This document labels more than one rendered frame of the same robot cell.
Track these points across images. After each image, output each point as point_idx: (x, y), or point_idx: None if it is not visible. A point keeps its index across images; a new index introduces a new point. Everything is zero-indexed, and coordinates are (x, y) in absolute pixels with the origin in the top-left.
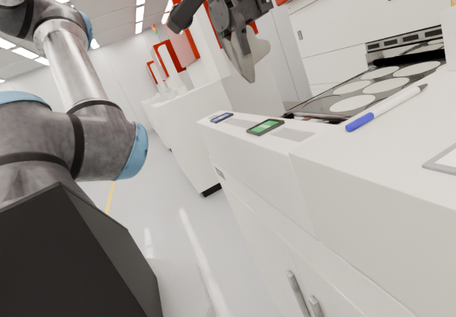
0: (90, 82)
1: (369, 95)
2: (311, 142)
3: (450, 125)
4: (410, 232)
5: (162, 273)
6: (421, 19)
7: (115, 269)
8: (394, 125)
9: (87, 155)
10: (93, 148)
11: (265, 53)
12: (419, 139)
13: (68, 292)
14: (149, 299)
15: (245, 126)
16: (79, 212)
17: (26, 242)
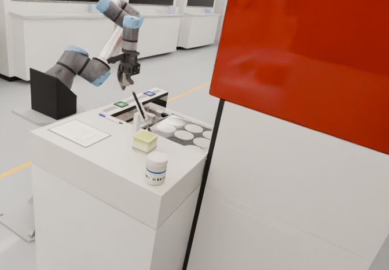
0: (109, 51)
1: (172, 131)
2: (96, 111)
3: (91, 123)
4: None
5: (78, 113)
6: None
7: (57, 97)
8: (98, 119)
9: (82, 73)
10: (84, 72)
11: (126, 85)
12: (87, 120)
13: (50, 94)
14: (62, 110)
15: (131, 101)
16: (57, 84)
17: (49, 82)
